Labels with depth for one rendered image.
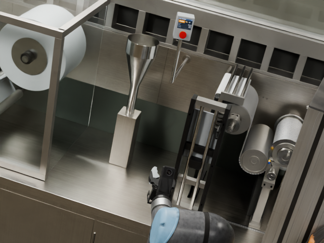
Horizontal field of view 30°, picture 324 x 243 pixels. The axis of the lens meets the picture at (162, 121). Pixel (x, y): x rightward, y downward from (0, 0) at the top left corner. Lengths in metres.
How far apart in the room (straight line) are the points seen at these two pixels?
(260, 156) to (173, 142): 0.59
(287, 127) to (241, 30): 0.48
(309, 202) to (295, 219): 0.05
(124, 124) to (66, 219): 0.50
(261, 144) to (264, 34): 0.49
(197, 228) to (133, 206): 0.98
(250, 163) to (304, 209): 1.43
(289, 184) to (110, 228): 1.56
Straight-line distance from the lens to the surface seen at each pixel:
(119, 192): 2.70
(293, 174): 1.18
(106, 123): 3.11
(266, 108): 2.87
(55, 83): 2.46
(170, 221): 1.68
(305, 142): 1.15
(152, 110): 3.00
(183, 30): 2.47
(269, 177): 2.56
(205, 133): 2.49
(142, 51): 2.58
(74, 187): 2.69
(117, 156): 2.85
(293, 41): 2.75
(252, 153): 2.61
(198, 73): 2.86
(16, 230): 2.88
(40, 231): 2.82
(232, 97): 2.48
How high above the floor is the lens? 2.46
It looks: 28 degrees down
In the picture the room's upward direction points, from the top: 12 degrees clockwise
